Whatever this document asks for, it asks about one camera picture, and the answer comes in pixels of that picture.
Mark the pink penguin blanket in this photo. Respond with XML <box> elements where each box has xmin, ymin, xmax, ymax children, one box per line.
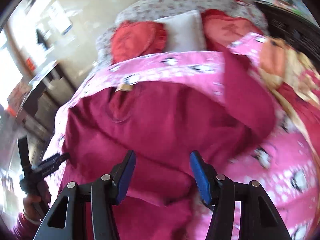
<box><xmin>45</xmin><ymin>33</ymin><xmax>319</xmax><ymax>239</ymax></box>

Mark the black garment on wall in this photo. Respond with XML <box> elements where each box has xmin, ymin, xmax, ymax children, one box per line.
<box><xmin>36</xmin><ymin>28</ymin><xmax>51</xmax><ymax>50</ymax></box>

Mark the floral bed sheet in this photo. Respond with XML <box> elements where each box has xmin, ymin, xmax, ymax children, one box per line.
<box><xmin>96</xmin><ymin>0</ymin><xmax>268</xmax><ymax>66</ymax></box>

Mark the dark wooden side table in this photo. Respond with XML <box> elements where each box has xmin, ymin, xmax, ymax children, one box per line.
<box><xmin>21</xmin><ymin>61</ymin><xmax>77</xmax><ymax>135</ymax></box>

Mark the dark wooden cabinet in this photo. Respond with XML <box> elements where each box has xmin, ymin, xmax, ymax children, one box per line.
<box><xmin>254</xmin><ymin>1</ymin><xmax>320</xmax><ymax>70</ymax></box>

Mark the red heart cushion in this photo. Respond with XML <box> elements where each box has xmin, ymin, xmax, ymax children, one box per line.
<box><xmin>201</xmin><ymin>9</ymin><xmax>263</xmax><ymax>51</ymax></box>
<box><xmin>111</xmin><ymin>21</ymin><xmax>168</xmax><ymax>63</ymax></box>

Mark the dark red sweater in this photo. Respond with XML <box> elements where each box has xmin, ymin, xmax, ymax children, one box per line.
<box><xmin>61</xmin><ymin>52</ymin><xmax>276</xmax><ymax>239</ymax></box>

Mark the red paper window sticker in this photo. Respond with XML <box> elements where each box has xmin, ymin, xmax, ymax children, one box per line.
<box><xmin>25</xmin><ymin>57</ymin><xmax>36</xmax><ymax>72</ymax></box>

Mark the left red heart cushion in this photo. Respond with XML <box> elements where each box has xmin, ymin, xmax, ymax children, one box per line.
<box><xmin>111</xmin><ymin>21</ymin><xmax>168</xmax><ymax>63</ymax></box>

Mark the orange patterned quilt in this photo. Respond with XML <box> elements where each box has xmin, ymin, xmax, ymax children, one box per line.
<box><xmin>257</xmin><ymin>36</ymin><xmax>320</xmax><ymax>170</ymax></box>

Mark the dark red sleeve forearm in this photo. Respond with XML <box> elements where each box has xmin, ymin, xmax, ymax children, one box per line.
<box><xmin>10</xmin><ymin>212</ymin><xmax>41</xmax><ymax>240</ymax></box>

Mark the white pillow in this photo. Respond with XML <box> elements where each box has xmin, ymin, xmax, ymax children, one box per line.
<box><xmin>155</xmin><ymin>10</ymin><xmax>207</xmax><ymax>52</ymax></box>

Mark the right red heart cushion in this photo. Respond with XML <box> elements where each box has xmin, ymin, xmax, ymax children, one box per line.
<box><xmin>201</xmin><ymin>9</ymin><xmax>263</xmax><ymax>51</ymax></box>

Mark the person's left hand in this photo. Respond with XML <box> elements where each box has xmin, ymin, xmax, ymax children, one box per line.
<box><xmin>23</xmin><ymin>181</ymin><xmax>52</xmax><ymax>224</ymax></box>

